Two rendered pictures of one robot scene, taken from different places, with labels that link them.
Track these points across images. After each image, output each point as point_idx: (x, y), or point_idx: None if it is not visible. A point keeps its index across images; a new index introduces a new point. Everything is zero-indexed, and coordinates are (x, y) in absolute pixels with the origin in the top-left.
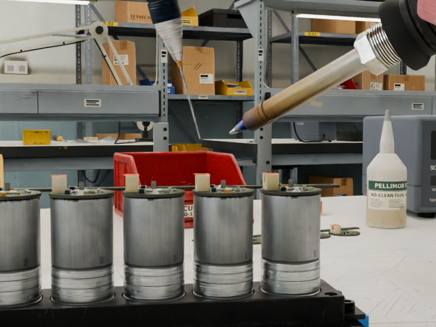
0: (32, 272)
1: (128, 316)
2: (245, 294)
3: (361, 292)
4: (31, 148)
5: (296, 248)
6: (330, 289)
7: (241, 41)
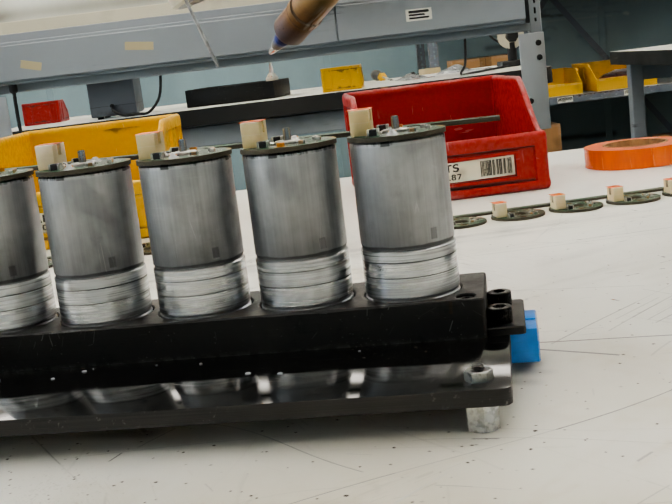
0: (25, 285)
1: (153, 341)
2: (329, 303)
3: (614, 289)
4: (334, 95)
5: (397, 226)
6: (475, 287)
7: None
